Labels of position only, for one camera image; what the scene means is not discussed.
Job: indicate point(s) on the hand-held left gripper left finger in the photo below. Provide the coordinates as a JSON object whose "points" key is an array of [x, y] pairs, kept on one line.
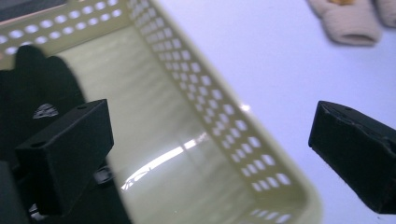
{"points": [[68, 155]]}

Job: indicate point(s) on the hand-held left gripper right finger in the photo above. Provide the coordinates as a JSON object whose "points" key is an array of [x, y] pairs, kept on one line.
{"points": [[355, 155]]}

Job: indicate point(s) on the black cloth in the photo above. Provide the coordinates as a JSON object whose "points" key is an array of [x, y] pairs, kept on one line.
{"points": [[37, 81]]}

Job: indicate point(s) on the cream perforated plastic basket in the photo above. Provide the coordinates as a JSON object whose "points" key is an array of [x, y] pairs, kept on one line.
{"points": [[149, 109]]}

